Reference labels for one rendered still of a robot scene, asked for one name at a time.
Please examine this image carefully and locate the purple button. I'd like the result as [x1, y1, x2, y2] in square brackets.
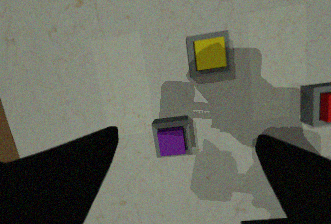
[151, 115, 192, 158]

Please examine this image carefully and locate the yellow square button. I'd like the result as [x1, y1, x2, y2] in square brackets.
[186, 30, 232, 78]

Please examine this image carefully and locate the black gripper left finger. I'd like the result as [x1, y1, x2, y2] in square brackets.
[0, 126, 118, 224]

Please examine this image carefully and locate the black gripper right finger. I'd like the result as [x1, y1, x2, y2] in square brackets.
[255, 135, 331, 224]

